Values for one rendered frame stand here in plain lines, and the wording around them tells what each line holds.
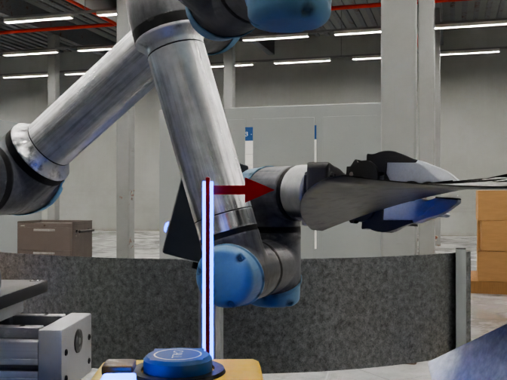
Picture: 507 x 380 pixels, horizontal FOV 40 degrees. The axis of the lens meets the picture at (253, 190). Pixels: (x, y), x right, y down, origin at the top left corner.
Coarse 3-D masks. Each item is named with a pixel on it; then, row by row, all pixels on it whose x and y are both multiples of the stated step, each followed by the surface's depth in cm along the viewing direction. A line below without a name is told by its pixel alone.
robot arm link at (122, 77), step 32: (128, 32) 104; (96, 64) 105; (128, 64) 102; (64, 96) 107; (96, 96) 104; (128, 96) 105; (32, 128) 109; (64, 128) 106; (96, 128) 107; (32, 160) 108; (64, 160) 110; (32, 192) 111
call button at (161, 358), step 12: (156, 348) 42; (168, 348) 42; (180, 348) 42; (192, 348) 42; (144, 360) 40; (156, 360) 39; (168, 360) 39; (180, 360) 39; (192, 360) 39; (204, 360) 40; (144, 372) 40; (156, 372) 39; (168, 372) 39; (180, 372) 39; (192, 372) 39; (204, 372) 40
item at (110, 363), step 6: (108, 360) 41; (114, 360) 41; (120, 360) 41; (126, 360) 41; (132, 360) 41; (102, 366) 40; (108, 366) 40; (114, 366) 40; (120, 366) 40; (126, 366) 40; (132, 366) 40; (102, 372) 40; (108, 372) 40; (114, 372) 40; (120, 372) 40; (126, 372) 40
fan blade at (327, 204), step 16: (336, 176) 57; (352, 176) 57; (496, 176) 70; (320, 192) 62; (336, 192) 63; (352, 192) 63; (368, 192) 63; (384, 192) 64; (400, 192) 65; (416, 192) 66; (432, 192) 69; (304, 208) 69; (320, 208) 70; (336, 208) 71; (352, 208) 72; (368, 208) 74; (384, 208) 76; (320, 224) 76; (336, 224) 78
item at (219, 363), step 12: (216, 360) 43; (228, 360) 43; (240, 360) 43; (252, 360) 43; (96, 372) 41; (132, 372) 40; (216, 372) 40; (228, 372) 40; (240, 372) 40; (252, 372) 40
